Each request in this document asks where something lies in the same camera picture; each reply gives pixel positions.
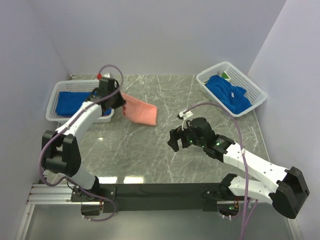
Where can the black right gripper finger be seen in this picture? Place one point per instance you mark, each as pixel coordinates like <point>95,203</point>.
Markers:
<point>177,133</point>
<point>173,143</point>

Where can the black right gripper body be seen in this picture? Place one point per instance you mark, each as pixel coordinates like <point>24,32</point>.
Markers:
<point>190,138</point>

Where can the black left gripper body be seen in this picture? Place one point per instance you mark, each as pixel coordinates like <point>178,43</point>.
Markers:
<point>116,87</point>

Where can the pink panda towel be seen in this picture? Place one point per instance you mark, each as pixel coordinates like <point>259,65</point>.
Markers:
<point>138,111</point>

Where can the blue towel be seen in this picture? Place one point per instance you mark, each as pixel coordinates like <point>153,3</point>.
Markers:
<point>68,103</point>
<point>233,97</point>

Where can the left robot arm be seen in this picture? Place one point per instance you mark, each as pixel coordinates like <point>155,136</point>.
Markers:
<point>60,152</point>

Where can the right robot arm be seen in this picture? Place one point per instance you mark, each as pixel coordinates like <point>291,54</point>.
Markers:
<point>285,189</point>

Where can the white plastic basket left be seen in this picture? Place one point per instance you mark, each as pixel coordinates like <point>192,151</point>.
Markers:
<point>67,86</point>

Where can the white plastic basket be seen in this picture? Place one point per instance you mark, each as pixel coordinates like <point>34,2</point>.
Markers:
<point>67,86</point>
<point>254,93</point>

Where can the folded blue towel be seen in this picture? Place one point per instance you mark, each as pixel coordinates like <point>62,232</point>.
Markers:
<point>68,103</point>

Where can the green white towel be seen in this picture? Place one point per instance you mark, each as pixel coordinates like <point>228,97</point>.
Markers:
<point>225,76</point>

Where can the black base bar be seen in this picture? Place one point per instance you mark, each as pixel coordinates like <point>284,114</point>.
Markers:
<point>165,196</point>

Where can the white plastic basket right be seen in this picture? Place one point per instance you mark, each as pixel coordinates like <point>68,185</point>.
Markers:
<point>254,93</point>

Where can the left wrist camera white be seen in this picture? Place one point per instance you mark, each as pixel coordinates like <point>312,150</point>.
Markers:
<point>101,76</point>

